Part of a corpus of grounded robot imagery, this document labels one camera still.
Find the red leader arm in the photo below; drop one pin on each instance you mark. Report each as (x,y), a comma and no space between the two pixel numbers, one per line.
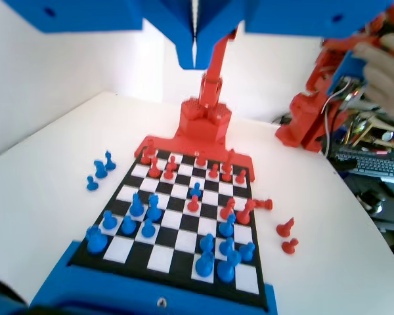
(302,124)

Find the red robot arm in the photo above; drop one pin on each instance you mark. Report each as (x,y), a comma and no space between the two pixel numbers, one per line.
(205,121)

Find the red chess rook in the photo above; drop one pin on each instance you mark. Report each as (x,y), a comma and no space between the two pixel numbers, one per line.
(200,159)
(150,150)

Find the tall red chess piece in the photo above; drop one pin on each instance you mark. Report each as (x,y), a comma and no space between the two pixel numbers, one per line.
(230,159)

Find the captured blue pieces right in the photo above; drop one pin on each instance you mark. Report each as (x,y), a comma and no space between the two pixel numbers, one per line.
(109,161)

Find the blue chess pawn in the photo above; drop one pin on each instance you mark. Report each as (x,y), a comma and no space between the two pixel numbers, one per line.
(147,229)
(128,225)
(92,184)
(195,191)
(207,243)
(248,252)
(110,222)
(227,246)

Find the captured red pieces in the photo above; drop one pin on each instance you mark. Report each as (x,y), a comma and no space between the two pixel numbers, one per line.
(262,204)

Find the red chess knight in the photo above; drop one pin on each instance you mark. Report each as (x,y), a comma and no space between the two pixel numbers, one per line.
(285,228)

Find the blue chess rook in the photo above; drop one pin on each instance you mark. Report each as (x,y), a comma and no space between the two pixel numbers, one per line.
(96,242)

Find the person's hand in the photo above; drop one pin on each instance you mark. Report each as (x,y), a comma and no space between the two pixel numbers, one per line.
(387,75)

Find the black and white chessboard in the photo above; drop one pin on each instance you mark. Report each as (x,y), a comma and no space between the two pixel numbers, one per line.
(184,229)

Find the black computer keyboard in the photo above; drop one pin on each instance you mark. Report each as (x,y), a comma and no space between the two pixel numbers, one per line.
(374,164)

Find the wooden frame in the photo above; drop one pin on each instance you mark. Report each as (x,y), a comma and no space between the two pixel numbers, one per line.
(371,126)

